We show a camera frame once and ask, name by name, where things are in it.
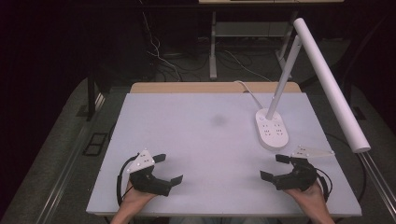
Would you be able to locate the grey metal frame desk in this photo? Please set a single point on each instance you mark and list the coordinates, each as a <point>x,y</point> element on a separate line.
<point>214,46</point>

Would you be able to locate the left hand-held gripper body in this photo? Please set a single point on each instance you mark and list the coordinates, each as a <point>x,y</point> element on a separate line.
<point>141,161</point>

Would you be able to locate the black stand leg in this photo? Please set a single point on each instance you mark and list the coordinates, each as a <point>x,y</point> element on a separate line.
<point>91,99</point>

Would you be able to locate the person's right hand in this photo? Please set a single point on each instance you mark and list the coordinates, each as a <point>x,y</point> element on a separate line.
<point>311,199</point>

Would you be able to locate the metal floor rail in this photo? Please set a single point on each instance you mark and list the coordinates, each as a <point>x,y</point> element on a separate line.
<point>376,180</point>
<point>62,180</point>

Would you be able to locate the person's left hand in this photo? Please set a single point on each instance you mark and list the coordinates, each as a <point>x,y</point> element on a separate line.
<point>135,199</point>

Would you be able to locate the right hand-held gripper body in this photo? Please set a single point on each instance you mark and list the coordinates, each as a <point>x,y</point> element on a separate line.
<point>300,177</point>

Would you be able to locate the white desk lamp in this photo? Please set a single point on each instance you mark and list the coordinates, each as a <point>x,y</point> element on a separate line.
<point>274,133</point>

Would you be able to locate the black floor frame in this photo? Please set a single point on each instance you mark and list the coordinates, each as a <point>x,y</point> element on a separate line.
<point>93,152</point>

